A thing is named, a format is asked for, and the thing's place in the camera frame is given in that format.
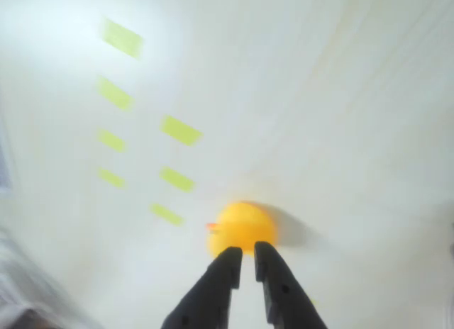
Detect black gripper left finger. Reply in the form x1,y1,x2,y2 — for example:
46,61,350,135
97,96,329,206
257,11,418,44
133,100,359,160
161,246,243,329

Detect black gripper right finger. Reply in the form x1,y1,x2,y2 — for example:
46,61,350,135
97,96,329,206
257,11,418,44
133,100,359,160
254,240,329,329

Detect yellow rubber duck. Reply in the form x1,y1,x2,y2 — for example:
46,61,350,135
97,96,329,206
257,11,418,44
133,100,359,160
205,200,277,258

